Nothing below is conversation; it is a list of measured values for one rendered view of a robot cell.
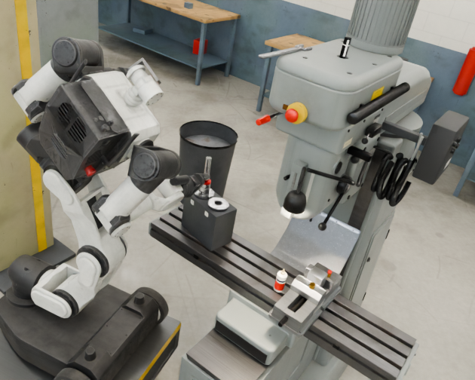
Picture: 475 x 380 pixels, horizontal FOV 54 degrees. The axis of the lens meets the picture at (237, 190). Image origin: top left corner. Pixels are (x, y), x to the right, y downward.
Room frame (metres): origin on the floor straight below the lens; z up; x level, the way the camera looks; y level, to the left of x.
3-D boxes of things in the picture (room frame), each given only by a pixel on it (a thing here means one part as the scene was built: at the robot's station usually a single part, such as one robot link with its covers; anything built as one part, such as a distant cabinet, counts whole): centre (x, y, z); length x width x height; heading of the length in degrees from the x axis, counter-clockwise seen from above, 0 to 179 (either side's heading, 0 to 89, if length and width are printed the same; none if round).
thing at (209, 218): (1.68, 0.11, 1.04); 0.22 x 0.12 x 0.20; 47
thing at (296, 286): (1.34, -0.34, 1.03); 0.12 x 0.06 x 0.04; 59
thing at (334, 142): (1.50, -0.27, 1.68); 0.34 x 0.24 x 0.10; 149
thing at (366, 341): (1.49, -0.21, 0.90); 1.24 x 0.23 x 0.08; 59
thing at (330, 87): (1.48, -0.25, 1.81); 0.47 x 0.26 x 0.16; 149
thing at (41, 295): (1.44, 0.67, 0.68); 0.21 x 0.20 x 0.13; 72
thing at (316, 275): (1.39, -0.37, 1.05); 0.06 x 0.05 x 0.06; 59
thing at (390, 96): (1.42, -0.39, 1.79); 0.45 x 0.04 x 0.04; 149
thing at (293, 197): (1.28, -0.19, 1.46); 0.07 x 0.07 x 0.06
